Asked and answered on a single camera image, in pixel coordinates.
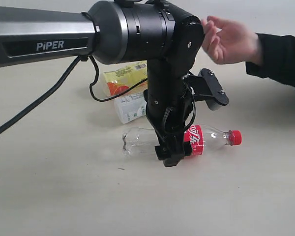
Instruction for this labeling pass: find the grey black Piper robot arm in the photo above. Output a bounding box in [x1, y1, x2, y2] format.
[0, 0, 205, 167]

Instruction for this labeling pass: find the black sleeved forearm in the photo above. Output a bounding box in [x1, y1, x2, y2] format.
[245, 33, 295, 88]

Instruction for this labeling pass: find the white green yogurt drink bottle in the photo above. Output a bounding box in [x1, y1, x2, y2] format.
[114, 92, 147, 124]

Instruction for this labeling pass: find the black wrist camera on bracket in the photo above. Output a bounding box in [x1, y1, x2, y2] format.
[186, 68, 229, 111]

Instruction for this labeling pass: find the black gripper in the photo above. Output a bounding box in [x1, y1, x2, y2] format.
[146, 89, 195, 167]

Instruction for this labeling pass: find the yellow juice bottle red cap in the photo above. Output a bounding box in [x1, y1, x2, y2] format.
[100, 60, 147, 97]

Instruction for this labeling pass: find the black braided cable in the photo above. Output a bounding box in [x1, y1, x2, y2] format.
[0, 55, 148, 141]

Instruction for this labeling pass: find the open bare human hand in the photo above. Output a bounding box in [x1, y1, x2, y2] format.
[201, 16, 263, 65]

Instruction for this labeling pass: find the clear cola bottle red label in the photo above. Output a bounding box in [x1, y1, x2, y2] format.
[122, 124, 242, 157]

